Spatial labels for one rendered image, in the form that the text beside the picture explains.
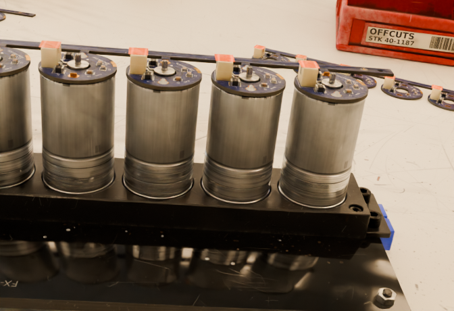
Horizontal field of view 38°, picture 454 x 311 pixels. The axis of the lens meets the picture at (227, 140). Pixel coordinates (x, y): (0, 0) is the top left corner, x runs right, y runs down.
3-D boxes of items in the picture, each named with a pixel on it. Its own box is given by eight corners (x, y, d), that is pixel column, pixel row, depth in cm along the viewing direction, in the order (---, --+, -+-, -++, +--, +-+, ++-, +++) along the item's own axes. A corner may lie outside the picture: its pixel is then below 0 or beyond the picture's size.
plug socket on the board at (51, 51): (65, 69, 21) (65, 49, 21) (38, 67, 21) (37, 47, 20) (69, 61, 22) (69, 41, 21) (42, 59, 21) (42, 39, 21)
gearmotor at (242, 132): (269, 226, 23) (290, 92, 21) (200, 222, 23) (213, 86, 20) (263, 190, 25) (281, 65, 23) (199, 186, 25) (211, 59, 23)
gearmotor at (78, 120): (109, 218, 22) (111, 79, 20) (36, 213, 22) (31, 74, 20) (116, 181, 25) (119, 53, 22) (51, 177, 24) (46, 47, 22)
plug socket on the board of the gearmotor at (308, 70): (323, 88, 22) (326, 69, 21) (297, 86, 21) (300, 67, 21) (319, 79, 22) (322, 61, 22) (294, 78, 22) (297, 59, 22)
